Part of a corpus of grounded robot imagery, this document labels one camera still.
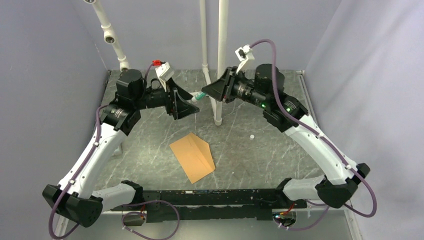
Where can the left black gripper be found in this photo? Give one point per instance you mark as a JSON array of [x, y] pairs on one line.
[[176, 105]]

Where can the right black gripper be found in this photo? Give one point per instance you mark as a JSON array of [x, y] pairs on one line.
[[224, 86]]

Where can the green white glue stick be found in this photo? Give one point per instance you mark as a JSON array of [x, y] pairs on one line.
[[198, 96]]

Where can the brown paper envelope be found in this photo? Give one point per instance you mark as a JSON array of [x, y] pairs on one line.
[[194, 155]]

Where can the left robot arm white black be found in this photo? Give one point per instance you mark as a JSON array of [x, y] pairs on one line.
[[74, 197]]

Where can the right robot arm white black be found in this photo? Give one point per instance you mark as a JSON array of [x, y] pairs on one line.
[[266, 90]]

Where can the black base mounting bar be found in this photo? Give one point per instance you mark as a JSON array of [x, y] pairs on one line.
[[260, 204]]

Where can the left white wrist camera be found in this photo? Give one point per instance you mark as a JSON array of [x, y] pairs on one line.
[[164, 72]]

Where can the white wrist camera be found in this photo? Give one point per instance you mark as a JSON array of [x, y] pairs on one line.
[[164, 72], [246, 58]]

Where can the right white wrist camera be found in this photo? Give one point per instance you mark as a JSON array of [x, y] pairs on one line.
[[246, 58]]

